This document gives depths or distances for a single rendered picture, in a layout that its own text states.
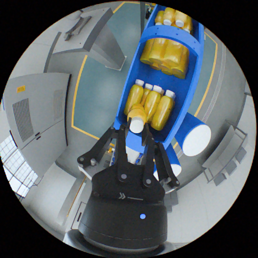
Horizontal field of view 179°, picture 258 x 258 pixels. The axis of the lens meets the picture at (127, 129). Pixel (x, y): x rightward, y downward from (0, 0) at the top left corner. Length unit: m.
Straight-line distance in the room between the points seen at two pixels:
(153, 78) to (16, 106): 1.60
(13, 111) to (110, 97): 1.67
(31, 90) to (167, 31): 1.56
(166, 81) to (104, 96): 1.25
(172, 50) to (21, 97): 1.58
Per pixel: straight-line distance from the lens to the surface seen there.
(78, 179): 0.79
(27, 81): 1.51
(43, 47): 2.99
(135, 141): 0.28
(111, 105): 1.56
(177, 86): 0.49
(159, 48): 0.38
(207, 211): 3.66
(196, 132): 0.62
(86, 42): 0.57
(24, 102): 1.55
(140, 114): 0.24
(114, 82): 1.52
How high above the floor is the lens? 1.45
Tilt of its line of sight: 62 degrees down
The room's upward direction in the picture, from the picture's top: 164 degrees counter-clockwise
